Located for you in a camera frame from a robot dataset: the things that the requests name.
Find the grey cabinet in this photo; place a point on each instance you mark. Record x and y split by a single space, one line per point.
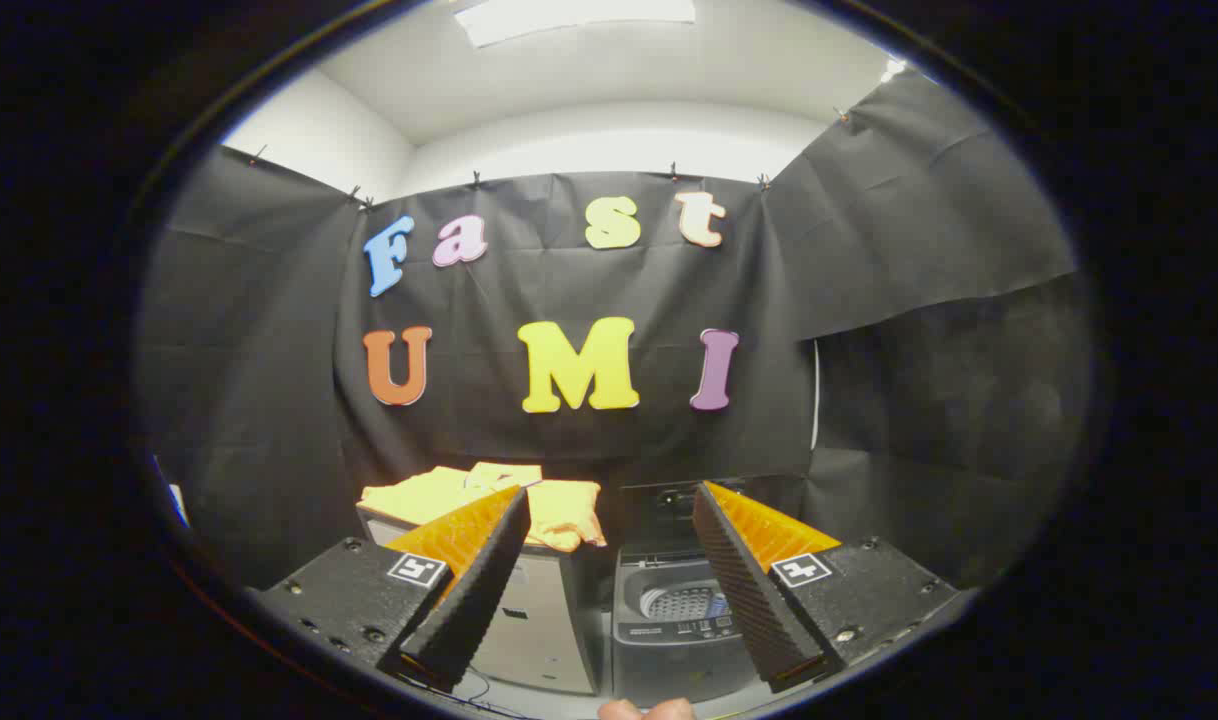
539 630

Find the yellow polo shirt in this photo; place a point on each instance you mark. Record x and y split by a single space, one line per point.
559 510

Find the dark washing machine lid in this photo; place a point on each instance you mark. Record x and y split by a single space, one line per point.
664 515

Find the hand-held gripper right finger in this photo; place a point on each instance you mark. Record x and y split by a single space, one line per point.
744 590

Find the grey washing machine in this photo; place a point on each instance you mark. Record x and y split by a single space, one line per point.
669 660

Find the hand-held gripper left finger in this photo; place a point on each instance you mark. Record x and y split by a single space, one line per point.
484 590

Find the black backdrop cloth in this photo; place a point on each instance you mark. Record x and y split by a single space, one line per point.
569 440

